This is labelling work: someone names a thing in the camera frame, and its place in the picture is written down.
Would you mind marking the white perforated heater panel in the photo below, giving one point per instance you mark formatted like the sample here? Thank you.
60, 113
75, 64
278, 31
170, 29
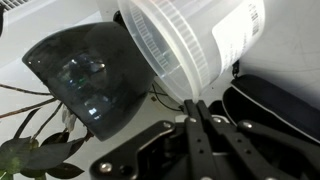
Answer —
10, 4

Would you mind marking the glossy black plant pot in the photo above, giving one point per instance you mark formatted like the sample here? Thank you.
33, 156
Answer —
100, 83

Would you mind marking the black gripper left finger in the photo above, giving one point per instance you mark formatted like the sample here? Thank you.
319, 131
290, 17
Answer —
196, 143

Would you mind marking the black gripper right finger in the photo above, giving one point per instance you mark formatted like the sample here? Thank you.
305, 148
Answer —
221, 150

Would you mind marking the black zipper case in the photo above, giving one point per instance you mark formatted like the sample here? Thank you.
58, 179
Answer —
273, 103

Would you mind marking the green leafy houseplant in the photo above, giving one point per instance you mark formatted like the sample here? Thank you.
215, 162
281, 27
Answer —
43, 155

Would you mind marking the white television stand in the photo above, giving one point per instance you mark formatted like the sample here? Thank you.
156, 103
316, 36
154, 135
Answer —
290, 53

